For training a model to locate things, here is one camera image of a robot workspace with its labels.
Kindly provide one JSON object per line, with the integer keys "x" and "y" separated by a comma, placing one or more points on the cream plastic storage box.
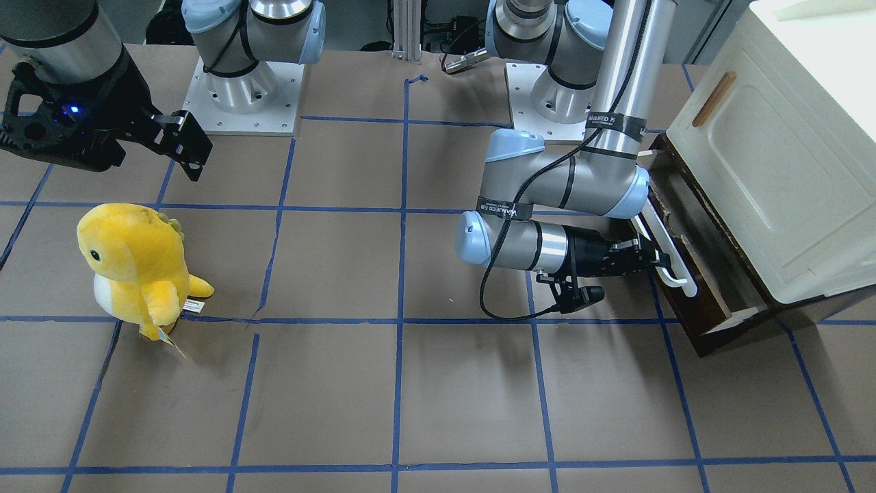
{"x": 779, "y": 133}

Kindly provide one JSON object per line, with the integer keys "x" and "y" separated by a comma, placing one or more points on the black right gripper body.
{"x": 115, "y": 104}

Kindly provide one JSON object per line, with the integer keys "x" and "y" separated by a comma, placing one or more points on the white drawer handle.
{"x": 676, "y": 274}

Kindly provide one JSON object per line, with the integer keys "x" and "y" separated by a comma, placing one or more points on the dark brown wooden drawer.
{"x": 732, "y": 305}

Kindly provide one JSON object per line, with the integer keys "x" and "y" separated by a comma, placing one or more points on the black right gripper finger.
{"x": 180, "y": 137}

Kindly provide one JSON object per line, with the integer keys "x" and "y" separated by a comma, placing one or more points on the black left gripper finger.
{"x": 653, "y": 259}

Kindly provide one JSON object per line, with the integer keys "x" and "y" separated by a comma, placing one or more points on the yellow plush dinosaur toy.
{"x": 140, "y": 273}

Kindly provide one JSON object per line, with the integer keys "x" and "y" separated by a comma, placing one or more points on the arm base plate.
{"x": 551, "y": 100}
{"x": 262, "y": 103}

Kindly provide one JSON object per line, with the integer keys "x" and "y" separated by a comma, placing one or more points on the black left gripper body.
{"x": 590, "y": 252}

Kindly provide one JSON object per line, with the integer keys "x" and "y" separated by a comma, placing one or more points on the aluminium frame post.
{"x": 406, "y": 30}

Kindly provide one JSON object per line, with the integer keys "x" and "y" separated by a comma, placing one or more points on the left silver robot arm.
{"x": 610, "y": 52}

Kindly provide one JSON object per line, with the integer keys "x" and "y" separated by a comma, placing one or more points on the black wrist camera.
{"x": 568, "y": 296}

